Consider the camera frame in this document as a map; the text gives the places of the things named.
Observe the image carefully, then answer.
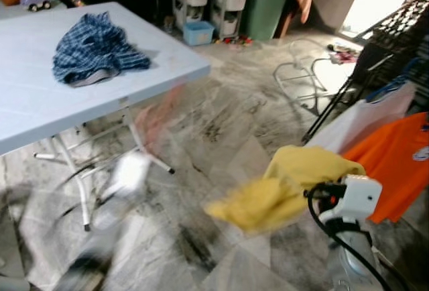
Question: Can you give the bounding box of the white t-shirt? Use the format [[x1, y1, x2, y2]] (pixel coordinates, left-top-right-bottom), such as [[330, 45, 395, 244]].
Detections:
[[305, 82, 418, 158]]

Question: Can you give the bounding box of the black metal drying rack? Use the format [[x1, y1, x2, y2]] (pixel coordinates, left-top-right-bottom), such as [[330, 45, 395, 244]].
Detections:
[[302, 0, 429, 144]]

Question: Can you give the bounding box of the orange t-shirt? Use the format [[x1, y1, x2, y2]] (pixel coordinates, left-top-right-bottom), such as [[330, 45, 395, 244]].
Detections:
[[342, 111, 429, 225]]

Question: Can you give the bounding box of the blue plastic clothes hanger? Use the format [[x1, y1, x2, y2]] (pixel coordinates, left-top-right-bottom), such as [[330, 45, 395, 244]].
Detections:
[[365, 58, 424, 103]]

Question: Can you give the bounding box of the white metal table leg frame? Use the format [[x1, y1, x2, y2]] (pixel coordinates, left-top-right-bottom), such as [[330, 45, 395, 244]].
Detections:
[[34, 107, 176, 233]]

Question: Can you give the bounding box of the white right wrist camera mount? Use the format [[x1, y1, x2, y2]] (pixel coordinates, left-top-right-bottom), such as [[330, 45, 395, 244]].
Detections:
[[320, 175, 383, 223]]

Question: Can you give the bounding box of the white folding table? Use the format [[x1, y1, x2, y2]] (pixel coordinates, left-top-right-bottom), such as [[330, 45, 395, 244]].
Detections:
[[0, 1, 212, 158]]

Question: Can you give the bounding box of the blue plaid shirt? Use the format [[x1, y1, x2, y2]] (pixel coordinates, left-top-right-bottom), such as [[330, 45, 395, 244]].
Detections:
[[52, 11, 152, 88]]

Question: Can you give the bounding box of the light blue plastic bin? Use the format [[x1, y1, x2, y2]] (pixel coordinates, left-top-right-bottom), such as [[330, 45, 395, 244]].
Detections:
[[182, 21, 216, 46]]

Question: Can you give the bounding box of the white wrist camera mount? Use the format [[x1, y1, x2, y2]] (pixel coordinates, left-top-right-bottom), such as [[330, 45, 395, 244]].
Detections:
[[320, 175, 383, 223], [111, 152, 154, 198]]

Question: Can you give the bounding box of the white metal baby bouncer frame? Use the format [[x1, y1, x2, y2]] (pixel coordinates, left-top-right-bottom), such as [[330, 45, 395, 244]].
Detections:
[[273, 38, 349, 114]]

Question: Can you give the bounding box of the green bin with white lid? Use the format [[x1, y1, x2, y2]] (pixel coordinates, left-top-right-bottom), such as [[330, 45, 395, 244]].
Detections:
[[239, 0, 294, 42]]

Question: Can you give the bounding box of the yellow shirt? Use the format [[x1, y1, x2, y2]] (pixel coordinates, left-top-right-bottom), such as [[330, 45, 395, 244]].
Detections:
[[203, 145, 366, 233]]

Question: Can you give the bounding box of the reddish pink plastic hanger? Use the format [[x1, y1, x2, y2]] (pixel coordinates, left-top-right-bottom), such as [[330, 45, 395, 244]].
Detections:
[[137, 83, 185, 154]]

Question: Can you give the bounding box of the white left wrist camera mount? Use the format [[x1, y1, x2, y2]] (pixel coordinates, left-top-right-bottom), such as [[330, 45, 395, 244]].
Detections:
[[111, 152, 154, 198]]

